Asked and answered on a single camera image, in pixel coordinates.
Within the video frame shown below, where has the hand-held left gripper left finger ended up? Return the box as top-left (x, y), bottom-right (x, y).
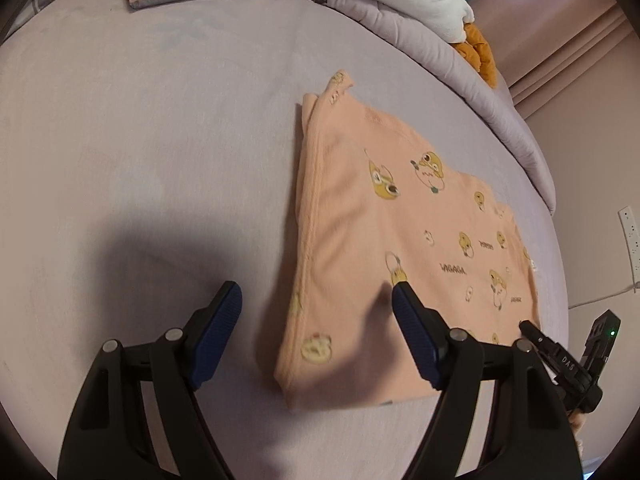
top-left (57, 280), bottom-right (244, 480)

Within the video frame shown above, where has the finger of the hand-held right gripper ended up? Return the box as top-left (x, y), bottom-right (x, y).
top-left (519, 319), bottom-right (563, 361)

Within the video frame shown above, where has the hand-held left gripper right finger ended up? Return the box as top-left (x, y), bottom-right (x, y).
top-left (391, 281), bottom-right (585, 480)

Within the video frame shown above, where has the peach cartoon print garment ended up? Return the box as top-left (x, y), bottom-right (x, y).
top-left (274, 68), bottom-right (544, 411)

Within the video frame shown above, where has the white power strip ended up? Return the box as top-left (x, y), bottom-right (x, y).
top-left (618, 204), bottom-right (640, 277)

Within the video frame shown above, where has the lilac bed sheet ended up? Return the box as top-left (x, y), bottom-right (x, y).
top-left (0, 0), bottom-right (572, 480)

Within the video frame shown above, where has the lilac quilt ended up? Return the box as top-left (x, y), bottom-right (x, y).
top-left (285, 0), bottom-right (557, 217)

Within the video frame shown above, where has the orange plush toy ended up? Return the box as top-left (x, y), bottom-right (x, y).
top-left (451, 22), bottom-right (499, 87)

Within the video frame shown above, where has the pink curtain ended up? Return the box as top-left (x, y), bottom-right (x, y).
top-left (450, 0), bottom-right (640, 122)

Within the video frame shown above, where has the white cable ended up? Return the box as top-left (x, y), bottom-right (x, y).
top-left (567, 282), bottom-right (640, 311)

